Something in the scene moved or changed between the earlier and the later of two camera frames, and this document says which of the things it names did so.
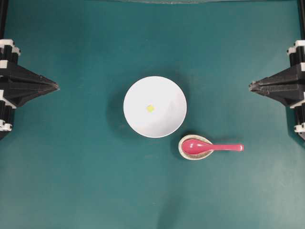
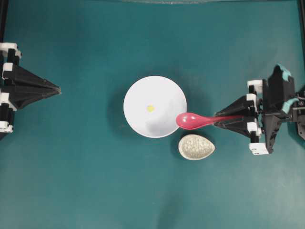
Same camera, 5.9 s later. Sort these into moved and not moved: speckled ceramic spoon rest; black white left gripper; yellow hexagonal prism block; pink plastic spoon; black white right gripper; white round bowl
Moved: pink plastic spoon; black white right gripper
Not moved: white round bowl; yellow hexagonal prism block; black white left gripper; speckled ceramic spoon rest
